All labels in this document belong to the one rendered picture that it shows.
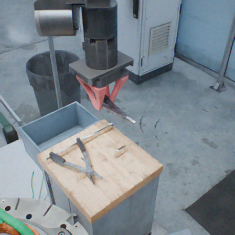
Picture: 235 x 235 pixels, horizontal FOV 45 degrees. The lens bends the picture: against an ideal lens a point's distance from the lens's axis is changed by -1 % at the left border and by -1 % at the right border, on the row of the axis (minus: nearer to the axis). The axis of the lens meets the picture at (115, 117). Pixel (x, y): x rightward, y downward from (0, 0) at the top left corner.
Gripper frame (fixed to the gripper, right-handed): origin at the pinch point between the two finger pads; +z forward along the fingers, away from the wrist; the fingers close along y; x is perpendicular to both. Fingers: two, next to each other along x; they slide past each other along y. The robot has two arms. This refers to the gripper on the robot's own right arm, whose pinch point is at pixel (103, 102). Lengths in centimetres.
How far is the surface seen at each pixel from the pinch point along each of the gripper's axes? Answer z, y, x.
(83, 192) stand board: 11.9, 11.1, 7.1
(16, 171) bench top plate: 41, 13, -32
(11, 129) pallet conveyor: 44, 4, -56
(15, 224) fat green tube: 2.8, 24.8, 11.1
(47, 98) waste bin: 82, -41, -116
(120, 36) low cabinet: 80, -141, -153
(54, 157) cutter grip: 9.1, 11.5, -1.8
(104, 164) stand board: 12.0, 3.6, 4.3
